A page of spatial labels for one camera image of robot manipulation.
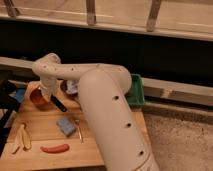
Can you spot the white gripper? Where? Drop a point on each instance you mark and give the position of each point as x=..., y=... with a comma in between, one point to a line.
x=48, y=85

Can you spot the black handled dish brush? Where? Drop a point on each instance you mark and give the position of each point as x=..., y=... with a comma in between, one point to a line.
x=58, y=103

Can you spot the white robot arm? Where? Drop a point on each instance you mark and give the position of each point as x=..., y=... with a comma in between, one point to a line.
x=101, y=93

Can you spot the red bowl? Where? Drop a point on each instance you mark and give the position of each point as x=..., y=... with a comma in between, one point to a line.
x=38, y=100

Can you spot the blue object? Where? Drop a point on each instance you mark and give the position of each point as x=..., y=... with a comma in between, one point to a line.
x=19, y=95

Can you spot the blue sponge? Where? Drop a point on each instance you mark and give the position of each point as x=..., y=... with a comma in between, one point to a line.
x=66, y=126

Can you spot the black chair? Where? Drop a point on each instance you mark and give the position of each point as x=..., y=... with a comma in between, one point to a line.
x=6, y=102

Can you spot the metal fork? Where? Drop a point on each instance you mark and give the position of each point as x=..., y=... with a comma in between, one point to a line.
x=77, y=122

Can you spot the wooden cutting board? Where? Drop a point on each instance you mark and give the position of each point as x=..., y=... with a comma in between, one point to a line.
x=42, y=130

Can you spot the red sausage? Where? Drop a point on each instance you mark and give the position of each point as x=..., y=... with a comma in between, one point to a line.
x=56, y=149

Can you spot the green plastic tray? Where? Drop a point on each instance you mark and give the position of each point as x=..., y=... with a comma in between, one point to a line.
x=135, y=96

